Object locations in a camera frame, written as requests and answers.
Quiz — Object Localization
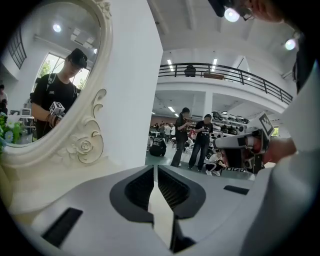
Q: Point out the white ornate vanity mirror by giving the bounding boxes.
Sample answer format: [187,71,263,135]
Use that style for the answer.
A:
[0,0,114,169]

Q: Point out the round ceiling lamp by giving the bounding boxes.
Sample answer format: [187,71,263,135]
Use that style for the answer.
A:
[284,38,297,51]
[224,6,240,23]

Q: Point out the black head-worn camera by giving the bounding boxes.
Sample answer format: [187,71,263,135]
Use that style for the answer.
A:
[207,0,235,18]

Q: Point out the artificial flowers in white pot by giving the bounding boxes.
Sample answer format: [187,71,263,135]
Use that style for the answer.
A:
[0,112,24,153]

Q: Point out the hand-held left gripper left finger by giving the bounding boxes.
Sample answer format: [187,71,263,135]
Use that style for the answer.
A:
[31,165,173,256]

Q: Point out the white dressing table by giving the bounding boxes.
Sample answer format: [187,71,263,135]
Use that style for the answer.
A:
[0,157,151,221]

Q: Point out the black balcony railing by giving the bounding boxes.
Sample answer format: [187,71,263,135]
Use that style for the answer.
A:
[158,62,294,105]

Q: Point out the black office chair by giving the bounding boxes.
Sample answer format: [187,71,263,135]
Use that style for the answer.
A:
[184,64,197,78]

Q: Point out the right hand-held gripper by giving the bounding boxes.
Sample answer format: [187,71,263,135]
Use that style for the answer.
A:
[212,112,276,175]

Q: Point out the person's right forearm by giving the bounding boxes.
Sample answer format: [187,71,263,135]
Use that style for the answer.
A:
[264,137,298,164]

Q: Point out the person's black clothing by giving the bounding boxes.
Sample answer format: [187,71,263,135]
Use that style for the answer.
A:
[292,32,318,95]

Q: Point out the wooden balcony desk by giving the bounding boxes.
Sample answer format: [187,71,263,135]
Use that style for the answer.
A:
[202,72,225,81]

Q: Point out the shelf of black white helmets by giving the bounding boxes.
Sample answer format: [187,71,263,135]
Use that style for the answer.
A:
[211,111,251,137]

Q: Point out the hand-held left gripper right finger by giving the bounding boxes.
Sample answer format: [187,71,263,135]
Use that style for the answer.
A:
[157,165,254,256]

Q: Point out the person's head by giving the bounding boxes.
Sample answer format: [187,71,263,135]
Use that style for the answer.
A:
[239,0,301,28]

